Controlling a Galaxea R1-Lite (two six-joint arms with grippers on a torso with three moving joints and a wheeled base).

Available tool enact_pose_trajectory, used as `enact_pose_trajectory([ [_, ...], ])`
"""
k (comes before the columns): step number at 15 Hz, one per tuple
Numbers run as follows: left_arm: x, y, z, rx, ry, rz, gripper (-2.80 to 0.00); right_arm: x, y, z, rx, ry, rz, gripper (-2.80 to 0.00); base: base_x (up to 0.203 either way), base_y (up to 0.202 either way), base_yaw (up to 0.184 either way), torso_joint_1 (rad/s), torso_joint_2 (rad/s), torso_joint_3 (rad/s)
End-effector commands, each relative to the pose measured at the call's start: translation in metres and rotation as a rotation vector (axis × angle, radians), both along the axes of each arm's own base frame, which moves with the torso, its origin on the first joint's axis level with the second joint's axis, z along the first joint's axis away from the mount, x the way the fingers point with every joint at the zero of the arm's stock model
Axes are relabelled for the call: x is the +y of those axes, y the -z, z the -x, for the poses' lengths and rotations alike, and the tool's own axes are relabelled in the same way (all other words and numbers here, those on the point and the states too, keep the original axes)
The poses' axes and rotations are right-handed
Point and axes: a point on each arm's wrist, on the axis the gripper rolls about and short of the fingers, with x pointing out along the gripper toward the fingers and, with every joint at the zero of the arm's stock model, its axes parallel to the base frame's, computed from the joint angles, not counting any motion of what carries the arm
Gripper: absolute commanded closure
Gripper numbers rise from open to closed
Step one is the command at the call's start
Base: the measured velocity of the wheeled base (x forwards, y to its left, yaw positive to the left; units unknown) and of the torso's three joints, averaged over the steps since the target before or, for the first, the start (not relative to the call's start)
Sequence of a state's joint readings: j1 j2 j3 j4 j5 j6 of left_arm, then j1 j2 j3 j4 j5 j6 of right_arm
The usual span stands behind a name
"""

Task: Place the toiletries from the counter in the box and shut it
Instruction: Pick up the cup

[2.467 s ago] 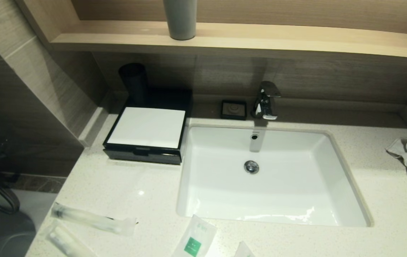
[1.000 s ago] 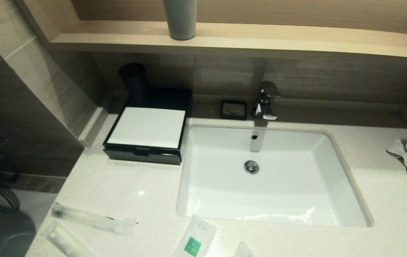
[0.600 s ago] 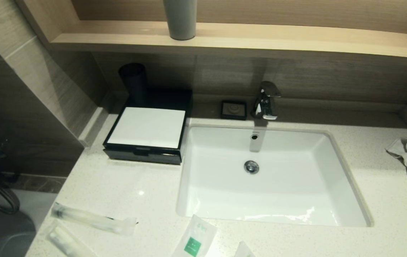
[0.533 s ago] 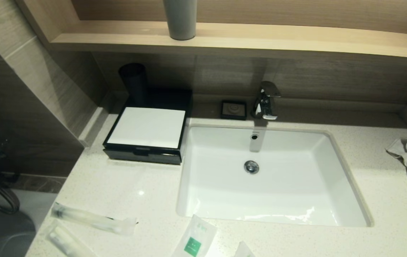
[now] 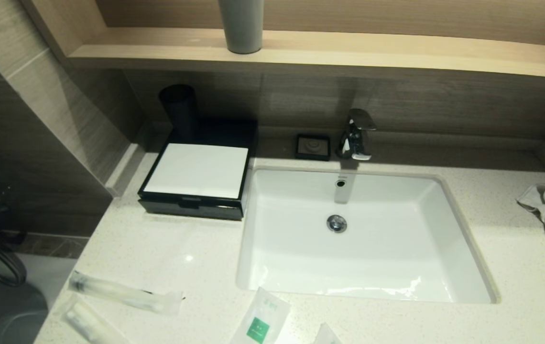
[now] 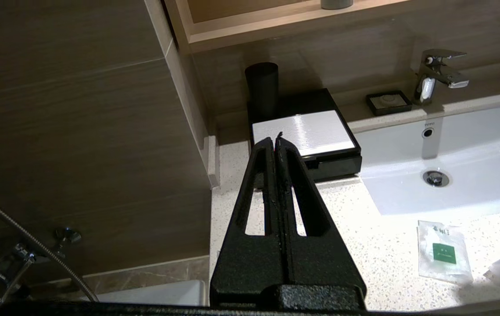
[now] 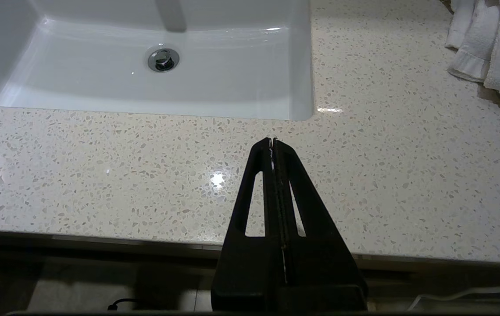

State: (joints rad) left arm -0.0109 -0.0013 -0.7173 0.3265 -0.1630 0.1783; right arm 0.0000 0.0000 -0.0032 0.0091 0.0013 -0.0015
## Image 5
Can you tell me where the white sink basin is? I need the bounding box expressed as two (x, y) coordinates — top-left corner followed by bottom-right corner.
(235, 166), (500, 305)

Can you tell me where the small plain white sachet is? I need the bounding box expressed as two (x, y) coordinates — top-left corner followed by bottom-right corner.
(313, 322), (342, 344)

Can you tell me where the wooden wall shelf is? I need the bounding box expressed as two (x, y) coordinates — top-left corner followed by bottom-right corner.
(19, 0), (545, 91)

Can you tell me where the black soap dish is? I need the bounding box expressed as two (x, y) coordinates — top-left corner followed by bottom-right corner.
(295, 134), (331, 161)

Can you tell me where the chrome faucet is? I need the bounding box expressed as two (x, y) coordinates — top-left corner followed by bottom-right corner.
(337, 108), (377, 161)

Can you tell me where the clear toothbrush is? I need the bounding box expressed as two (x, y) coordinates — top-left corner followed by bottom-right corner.
(60, 296), (130, 344)

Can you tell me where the black cup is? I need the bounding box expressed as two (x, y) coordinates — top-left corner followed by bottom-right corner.
(159, 85), (201, 141)

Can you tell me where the black amenity box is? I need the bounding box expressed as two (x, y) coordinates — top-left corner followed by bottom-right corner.
(138, 118), (259, 221)

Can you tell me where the white sachet with green square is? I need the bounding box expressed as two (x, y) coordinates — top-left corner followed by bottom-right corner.
(229, 287), (291, 344)

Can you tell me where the chrome drain stopper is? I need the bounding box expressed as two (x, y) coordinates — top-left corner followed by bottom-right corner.
(327, 215), (348, 234)

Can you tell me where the long clear toothbrush packet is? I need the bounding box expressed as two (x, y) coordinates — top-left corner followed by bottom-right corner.
(68, 271), (185, 316)

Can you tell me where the grey plastic cup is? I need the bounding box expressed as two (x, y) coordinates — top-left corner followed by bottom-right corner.
(218, 0), (264, 54)

